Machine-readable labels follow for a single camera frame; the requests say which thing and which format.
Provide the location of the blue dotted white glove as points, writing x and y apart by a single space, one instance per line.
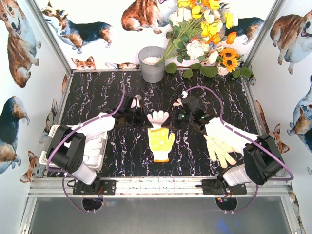
92 151

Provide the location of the green moss stone right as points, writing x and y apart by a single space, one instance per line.
245 72

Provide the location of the aluminium frame post left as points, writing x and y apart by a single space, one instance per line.
47 32

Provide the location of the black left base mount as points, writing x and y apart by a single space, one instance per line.
98 187

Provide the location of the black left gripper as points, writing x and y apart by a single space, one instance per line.
137 116

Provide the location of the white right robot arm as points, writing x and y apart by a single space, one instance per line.
237 138

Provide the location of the aluminium frame rail right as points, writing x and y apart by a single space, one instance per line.
256 122

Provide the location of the white glove orange cuff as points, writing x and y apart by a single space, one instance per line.
157 118

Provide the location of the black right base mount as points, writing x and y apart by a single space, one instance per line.
218 186

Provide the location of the white plastic storage basket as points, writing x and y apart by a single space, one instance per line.
46 136

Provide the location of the cream glove near right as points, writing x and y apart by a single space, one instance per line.
220 151

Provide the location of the large green moss stone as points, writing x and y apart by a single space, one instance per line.
210 71

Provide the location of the aluminium frame post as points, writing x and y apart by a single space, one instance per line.
47 32
277 6

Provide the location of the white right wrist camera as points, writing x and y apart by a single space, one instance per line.
182 96

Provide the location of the grey metal bucket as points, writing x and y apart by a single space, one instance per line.
151 65

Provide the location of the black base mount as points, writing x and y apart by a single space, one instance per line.
98 187
218 186

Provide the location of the white glove orange trim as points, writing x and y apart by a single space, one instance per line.
160 143

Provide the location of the aluminium front rail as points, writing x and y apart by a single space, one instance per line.
177 186

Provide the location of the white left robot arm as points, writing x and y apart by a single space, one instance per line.
67 146

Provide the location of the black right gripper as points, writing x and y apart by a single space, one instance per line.
174 117

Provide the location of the green moss stone far left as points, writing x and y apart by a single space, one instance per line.
171 68

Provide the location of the aluminium frame post right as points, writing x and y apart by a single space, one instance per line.
277 6

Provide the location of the sunflower bunch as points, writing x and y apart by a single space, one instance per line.
229 58

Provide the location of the white sunflower pot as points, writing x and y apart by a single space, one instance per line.
222 71

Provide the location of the artificial flower bouquet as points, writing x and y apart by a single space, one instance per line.
197 28

